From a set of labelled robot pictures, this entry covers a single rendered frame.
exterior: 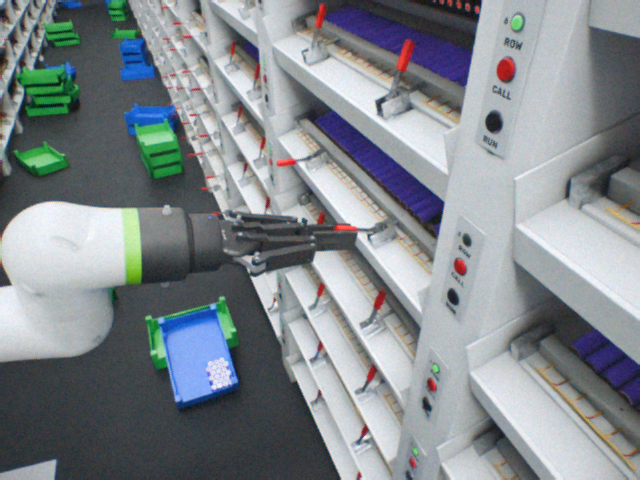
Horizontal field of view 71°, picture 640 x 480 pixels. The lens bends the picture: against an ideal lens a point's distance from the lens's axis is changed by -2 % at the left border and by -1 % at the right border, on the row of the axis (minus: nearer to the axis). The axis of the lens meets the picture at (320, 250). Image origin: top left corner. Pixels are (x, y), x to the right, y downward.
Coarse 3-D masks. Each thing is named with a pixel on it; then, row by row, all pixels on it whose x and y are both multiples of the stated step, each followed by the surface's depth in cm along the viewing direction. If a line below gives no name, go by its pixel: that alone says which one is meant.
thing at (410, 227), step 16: (304, 128) 99; (320, 144) 92; (336, 160) 87; (352, 176) 82; (368, 192) 77; (384, 192) 74; (368, 208) 75; (384, 208) 73; (400, 208) 71; (400, 224) 69; (416, 224) 67; (416, 240) 66; (432, 240) 64; (432, 256) 63
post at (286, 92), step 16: (256, 0) 93; (272, 0) 87; (288, 0) 88; (256, 16) 96; (272, 48) 92; (272, 64) 93; (272, 80) 96; (288, 80) 97; (272, 96) 98; (288, 96) 99; (304, 96) 100; (272, 112) 101; (288, 176) 110; (272, 192) 119; (272, 208) 123; (288, 288) 131; (288, 304) 135; (288, 336) 143; (288, 352) 149; (288, 368) 156
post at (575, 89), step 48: (576, 0) 29; (480, 48) 38; (576, 48) 31; (624, 48) 33; (480, 96) 39; (528, 96) 35; (576, 96) 34; (624, 96) 36; (480, 144) 41; (528, 144) 36; (576, 144) 37; (480, 192) 42; (432, 288) 55; (480, 288) 46; (528, 288) 46; (432, 336) 57; (480, 336) 48; (432, 432) 64
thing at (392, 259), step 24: (288, 120) 102; (312, 120) 102; (288, 144) 99; (336, 192) 82; (336, 216) 81; (360, 216) 76; (360, 240) 72; (384, 264) 67; (408, 264) 65; (408, 288) 62; (408, 312) 65
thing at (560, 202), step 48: (624, 144) 39; (528, 192) 37; (576, 192) 38; (624, 192) 36; (528, 240) 38; (576, 240) 36; (624, 240) 35; (576, 288) 35; (624, 288) 32; (624, 336) 33
